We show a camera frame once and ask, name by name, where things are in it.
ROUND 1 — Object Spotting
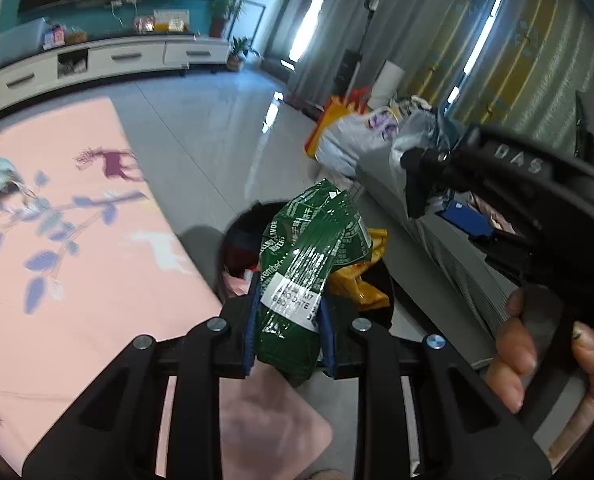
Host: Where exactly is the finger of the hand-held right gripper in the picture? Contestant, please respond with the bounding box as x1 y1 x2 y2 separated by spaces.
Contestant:
401 146 461 219

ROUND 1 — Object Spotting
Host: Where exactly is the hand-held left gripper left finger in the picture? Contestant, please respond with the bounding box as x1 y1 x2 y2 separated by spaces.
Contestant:
22 272 261 480

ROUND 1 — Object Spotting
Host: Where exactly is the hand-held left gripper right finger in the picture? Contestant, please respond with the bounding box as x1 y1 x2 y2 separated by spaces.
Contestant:
319 292 553 480

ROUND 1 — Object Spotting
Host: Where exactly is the yellow paper bag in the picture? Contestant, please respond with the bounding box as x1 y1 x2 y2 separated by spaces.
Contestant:
327 227 391 312

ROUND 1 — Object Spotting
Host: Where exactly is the dark green snack wrapper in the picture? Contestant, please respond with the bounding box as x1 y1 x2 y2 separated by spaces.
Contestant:
254 178 374 387

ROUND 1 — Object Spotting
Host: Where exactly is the black trash bin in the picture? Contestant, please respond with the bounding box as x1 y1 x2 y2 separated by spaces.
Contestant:
217 202 396 332

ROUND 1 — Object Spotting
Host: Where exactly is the person's right hand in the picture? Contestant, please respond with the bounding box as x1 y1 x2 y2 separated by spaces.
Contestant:
484 287 594 461

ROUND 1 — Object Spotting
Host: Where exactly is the grey plastic bag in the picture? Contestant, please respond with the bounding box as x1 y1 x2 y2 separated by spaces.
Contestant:
389 97 459 187

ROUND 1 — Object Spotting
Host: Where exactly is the blue box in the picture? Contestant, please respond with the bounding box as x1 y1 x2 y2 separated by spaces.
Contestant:
436 200 494 239

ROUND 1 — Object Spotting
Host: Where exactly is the white purple printed plastic bag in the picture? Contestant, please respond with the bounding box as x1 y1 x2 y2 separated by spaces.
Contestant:
317 109 409 179

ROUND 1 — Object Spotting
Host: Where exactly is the grey sofa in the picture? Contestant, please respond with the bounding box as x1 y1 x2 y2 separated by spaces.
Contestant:
356 152 528 342

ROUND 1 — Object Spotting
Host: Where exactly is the white cylinder appliance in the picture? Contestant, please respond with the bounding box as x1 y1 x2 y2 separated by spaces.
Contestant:
372 60 406 107

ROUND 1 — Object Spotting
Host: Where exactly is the orange shopping bag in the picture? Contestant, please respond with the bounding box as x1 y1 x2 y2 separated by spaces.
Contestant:
304 87 374 161

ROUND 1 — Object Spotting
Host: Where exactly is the black speaker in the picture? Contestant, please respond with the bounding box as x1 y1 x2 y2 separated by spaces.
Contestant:
336 49 364 97

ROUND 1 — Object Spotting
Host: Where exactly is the grey yellow patterned curtain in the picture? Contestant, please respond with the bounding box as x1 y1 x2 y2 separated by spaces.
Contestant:
291 0 594 161

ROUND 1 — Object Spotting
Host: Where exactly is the black floor lamp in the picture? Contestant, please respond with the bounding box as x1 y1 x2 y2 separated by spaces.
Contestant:
346 0 382 97

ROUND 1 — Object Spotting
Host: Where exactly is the small potted plant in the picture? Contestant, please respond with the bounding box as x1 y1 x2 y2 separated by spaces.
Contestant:
227 36 261 72

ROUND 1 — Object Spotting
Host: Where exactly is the potted plant in red pot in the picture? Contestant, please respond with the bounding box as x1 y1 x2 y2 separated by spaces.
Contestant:
211 0 244 39

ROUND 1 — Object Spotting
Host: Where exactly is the white tv cabinet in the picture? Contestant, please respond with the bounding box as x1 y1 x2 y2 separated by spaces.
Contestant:
0 37 231 114

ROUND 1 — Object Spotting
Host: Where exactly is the translucent storage bin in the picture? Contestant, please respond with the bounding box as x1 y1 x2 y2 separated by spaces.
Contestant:
0 17 48 69

